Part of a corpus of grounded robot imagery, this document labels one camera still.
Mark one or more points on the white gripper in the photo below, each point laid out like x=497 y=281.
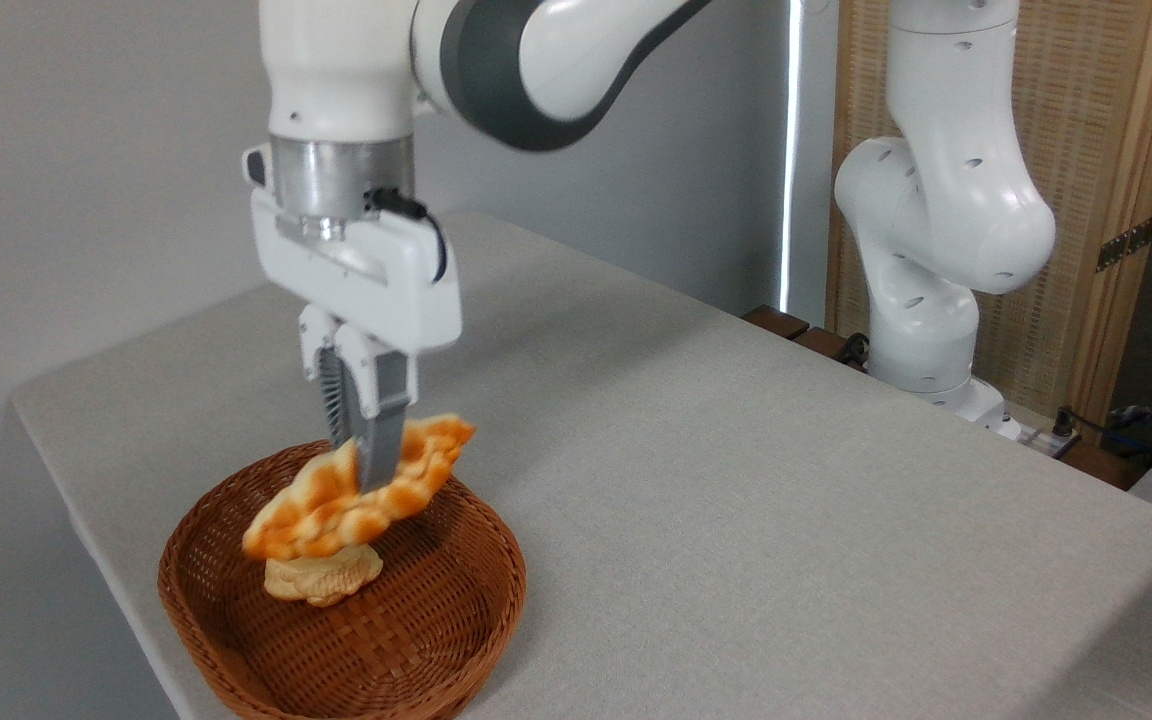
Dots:
x=376 y=285

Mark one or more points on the braided golden bread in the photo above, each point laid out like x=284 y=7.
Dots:
x=336 y=510

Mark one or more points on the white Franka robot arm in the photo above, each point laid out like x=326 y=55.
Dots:
x=946 y=200

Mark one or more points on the small pale round bread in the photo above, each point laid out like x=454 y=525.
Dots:
x=321 y=580

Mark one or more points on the brown wicker basket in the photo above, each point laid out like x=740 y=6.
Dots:
x=441 y=640

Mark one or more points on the grey tablecloth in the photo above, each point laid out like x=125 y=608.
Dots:
x=736 y=500

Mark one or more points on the metal screen hinge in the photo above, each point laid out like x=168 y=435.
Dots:
x=1126 y=243

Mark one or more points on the wood and rattan folding screen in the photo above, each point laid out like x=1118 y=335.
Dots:
x=1096 y=130

